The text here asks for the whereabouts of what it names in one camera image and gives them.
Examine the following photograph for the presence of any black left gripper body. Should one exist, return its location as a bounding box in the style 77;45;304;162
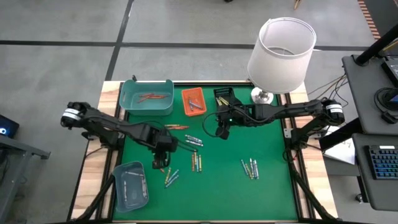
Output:
141;126;180;156

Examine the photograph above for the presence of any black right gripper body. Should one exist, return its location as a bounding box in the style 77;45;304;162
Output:
214;98;259;141

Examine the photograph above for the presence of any large teal plastic bin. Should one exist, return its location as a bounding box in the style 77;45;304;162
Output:
119;79;175;116

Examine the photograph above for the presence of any small blue-grey plastic bin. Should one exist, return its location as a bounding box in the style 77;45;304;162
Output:
112;161;150;214

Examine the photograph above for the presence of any black mesh basket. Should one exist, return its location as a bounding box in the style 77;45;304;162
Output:
213;86;240;108

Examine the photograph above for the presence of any orange mesh basket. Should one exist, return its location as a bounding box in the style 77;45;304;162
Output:
182;86;208;118

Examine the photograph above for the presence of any green table mat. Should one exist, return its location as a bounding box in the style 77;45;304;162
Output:
112;84;299;222

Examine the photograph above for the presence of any white-shade silver table lamp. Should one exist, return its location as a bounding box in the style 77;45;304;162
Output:
247;17;318;107

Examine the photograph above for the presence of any black desk leg beam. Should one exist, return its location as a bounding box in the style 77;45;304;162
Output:
319;117;363;151

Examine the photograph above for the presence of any white paper sheet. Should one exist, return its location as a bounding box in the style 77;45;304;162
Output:
322;136;356;166

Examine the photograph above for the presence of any grey side desk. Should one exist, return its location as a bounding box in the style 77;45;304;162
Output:
341;54;398;136

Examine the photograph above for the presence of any grey metal table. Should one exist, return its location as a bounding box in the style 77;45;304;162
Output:
0;133;51;224

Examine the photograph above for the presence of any black device blue light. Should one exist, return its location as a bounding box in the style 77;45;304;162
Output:
0;114;20;139

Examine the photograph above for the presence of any backlit black keyboard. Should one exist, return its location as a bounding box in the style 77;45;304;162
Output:
366;144;398;180

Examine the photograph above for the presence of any black pole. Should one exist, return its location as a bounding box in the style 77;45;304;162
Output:
355;23;398;67

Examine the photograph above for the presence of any grey keyboard desk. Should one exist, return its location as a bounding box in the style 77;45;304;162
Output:
354;133;398;212

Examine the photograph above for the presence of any orange black striped strip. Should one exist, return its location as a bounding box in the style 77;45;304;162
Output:
357;0;382;40

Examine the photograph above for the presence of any black table frame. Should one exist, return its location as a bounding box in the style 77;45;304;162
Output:
67;79;340;224

